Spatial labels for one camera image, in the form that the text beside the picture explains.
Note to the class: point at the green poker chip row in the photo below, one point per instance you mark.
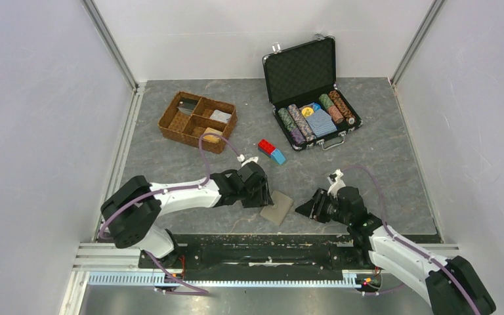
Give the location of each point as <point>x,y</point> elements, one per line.
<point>291,126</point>

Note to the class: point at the black poker chip case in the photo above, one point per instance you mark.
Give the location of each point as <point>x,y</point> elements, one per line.
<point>300,75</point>

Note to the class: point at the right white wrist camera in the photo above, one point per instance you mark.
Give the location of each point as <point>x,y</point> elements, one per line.
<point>336,182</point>

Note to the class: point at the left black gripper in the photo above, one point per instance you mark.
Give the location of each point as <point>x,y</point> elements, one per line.
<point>263,197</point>

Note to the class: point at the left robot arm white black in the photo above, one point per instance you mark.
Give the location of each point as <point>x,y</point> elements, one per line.
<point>130,214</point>

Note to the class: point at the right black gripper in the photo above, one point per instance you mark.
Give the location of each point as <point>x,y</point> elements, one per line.
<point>315,205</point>

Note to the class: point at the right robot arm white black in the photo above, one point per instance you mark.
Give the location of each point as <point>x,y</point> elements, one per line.
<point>448,285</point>

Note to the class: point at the purple poker chip row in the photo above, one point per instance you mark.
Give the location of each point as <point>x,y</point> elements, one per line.
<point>301,122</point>

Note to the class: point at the yellow dealer button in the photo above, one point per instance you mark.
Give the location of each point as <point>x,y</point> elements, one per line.
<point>307,111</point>

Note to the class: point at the red toy brick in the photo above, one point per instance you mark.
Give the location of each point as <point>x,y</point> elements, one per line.
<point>266,147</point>

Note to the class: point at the black cards in basket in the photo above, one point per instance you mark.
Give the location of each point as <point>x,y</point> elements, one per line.
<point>187,105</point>

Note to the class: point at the gold cards in basket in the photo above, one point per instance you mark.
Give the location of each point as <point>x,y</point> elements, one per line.
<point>212,135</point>

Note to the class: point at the blue toy brick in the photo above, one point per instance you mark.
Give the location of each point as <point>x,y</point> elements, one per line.
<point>277,156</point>

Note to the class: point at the brown poker chip row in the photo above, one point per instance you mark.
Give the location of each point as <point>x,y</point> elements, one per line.
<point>341,106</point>

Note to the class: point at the silver VIP cards stack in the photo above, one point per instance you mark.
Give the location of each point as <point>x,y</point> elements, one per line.
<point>218,115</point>

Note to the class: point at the green pink chip row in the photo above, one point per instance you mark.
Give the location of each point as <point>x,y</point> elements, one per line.
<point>331,108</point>

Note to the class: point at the brown wicker divided basket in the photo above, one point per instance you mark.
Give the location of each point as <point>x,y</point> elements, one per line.
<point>187,129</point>

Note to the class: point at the blue playing card deck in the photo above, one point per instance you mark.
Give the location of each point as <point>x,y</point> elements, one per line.
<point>321,123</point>

